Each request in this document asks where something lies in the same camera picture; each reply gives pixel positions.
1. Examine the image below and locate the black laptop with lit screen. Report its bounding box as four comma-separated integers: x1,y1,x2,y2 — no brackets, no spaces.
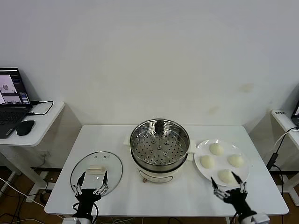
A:
0,67,33,139

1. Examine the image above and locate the white cable on floor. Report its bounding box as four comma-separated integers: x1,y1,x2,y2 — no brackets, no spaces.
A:
0,176,45,208

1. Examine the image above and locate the black cable with power adapter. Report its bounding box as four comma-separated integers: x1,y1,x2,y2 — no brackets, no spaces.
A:
266,127,299,194

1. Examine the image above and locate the white steamed baozi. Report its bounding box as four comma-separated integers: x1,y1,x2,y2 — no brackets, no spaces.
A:
227,154,245,168
200,154,215,168
209,143,225,155
217,169,236,184

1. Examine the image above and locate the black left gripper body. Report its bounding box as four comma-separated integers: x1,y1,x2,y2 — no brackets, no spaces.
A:
74,188,103,217

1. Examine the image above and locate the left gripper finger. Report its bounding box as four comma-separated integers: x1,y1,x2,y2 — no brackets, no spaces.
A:
73,172,86,196
93,170,109,196

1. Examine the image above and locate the black computer mouse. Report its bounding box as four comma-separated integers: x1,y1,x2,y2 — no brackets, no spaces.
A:
15,120,35,136

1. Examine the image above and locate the stainless steel steamer basket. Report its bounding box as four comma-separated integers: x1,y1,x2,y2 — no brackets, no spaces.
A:
129,119,190,165

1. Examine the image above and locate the white side table with mouse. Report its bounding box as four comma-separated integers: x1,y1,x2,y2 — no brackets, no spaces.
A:
0,100,65,194

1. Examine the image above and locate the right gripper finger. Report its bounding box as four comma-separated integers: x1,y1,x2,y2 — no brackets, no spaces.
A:
210,176,228,199
231,171,248,193

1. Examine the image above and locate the cream electric cooking pot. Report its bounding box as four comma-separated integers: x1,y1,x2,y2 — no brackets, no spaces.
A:
123,135,197,184

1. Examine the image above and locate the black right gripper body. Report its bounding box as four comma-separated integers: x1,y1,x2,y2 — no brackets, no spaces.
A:
221,188,257,219

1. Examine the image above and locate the white round plate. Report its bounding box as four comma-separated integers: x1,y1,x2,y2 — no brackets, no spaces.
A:
193,139,250,187

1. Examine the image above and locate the black laptop charging cable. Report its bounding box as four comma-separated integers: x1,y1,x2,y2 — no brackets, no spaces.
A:
26,100,54,116

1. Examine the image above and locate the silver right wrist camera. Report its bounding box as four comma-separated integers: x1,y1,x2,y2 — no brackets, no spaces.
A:
251,211,269,224

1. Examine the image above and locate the white cable on side table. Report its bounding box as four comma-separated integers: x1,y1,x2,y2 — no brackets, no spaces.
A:
275,129,299,145

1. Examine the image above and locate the black laptop at picture edge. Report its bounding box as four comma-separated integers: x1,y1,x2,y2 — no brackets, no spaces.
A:
291,99,299,128

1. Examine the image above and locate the round glass pot lid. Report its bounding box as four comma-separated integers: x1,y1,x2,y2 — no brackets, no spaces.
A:
70,151,124,199

